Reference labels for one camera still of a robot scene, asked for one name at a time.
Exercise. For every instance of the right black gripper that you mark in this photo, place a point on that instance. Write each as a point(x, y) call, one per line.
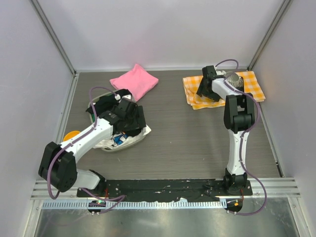
point(205, 87)

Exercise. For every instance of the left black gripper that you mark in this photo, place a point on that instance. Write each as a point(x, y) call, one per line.
point(137, 116)

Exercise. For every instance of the black t shirt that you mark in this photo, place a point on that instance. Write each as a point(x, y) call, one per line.
point(102, 122)

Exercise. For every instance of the white printed t shirt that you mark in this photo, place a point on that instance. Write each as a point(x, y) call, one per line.
point(122, 141)

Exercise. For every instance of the grey laundry basket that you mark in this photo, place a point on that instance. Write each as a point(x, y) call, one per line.
point(106, 101)

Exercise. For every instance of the orange checkered cloth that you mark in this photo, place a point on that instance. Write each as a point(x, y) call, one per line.
point(191, 85)

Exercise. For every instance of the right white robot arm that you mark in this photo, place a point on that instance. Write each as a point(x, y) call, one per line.
point(239, 116)

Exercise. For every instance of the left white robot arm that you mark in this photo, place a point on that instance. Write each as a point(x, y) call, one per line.
point(59, 161)

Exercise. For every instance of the grey striped ceramic cup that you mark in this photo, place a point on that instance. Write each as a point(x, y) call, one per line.
point(233, 79)

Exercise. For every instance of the pink folded towel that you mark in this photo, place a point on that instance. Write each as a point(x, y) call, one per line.
point(138, 81)

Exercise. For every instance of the orange plastic bowl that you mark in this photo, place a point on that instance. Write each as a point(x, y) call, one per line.
point(70, 135)

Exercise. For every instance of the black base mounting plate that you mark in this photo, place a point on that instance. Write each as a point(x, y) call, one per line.
point(168, 190)

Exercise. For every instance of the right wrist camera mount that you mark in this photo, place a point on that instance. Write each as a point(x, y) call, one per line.
point(221, 72)

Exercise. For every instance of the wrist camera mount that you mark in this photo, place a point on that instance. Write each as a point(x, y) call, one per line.
point(123, 94)
point(221, 72)

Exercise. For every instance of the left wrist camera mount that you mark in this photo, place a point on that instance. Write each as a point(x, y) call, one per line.
point(123, 94)

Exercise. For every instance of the white slotted cable duct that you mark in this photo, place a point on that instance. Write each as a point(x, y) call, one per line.
point(91, 204)

